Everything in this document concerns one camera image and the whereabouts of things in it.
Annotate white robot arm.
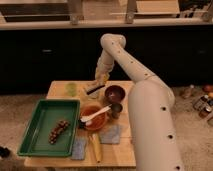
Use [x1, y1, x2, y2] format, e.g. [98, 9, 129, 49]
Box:
[95, 34, 185, 171]

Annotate green translucent cup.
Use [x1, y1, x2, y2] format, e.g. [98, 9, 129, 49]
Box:
[66, 82, 77, 97]

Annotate small metal cup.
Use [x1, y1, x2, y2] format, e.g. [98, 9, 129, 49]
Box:
[111, 103, 123, 119]

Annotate dark maroon bowl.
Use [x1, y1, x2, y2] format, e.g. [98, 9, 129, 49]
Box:
[105, 85, 126, 103]

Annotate orange bowl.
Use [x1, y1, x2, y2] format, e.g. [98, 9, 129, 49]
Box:
[80, 105, 107, 131]

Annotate grey blue cloth right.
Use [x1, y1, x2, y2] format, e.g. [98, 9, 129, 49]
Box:
[99, 125, 121, 144]

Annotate wooden table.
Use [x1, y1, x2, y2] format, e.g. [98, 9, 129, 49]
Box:
[24, 81, 136, 168]

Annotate brown grape bunch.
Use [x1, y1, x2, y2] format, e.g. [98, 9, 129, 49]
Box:
[49, 120, 69, 144]

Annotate dark cabinet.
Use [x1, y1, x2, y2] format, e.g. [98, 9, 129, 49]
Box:
[0, 26, 213, 94]

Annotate blue sponge cloth left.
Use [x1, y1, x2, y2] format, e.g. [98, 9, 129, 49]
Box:
[71, 138, 86, 160]

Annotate green plastic tray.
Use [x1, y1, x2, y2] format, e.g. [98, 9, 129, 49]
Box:
[17, 99, 80, 157]

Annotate bottles on floor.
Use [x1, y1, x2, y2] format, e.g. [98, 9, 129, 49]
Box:
[181, 83, 213, 127]

